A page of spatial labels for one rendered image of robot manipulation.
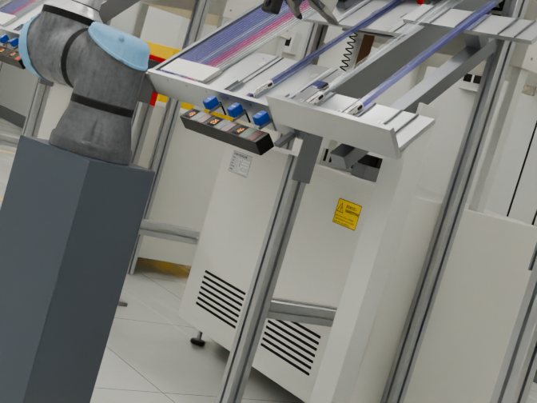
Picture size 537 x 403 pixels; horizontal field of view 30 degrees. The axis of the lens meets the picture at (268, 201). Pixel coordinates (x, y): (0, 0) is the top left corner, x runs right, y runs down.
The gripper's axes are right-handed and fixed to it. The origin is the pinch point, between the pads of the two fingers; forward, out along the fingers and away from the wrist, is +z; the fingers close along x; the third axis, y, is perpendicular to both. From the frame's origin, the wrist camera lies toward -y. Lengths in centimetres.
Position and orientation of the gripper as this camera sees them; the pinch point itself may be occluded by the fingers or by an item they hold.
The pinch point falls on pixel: (317, 24)
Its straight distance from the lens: 244.0
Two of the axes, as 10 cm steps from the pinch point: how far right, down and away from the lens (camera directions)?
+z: 5.2, 6.5, 5.6
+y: 6.5, -7.3, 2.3
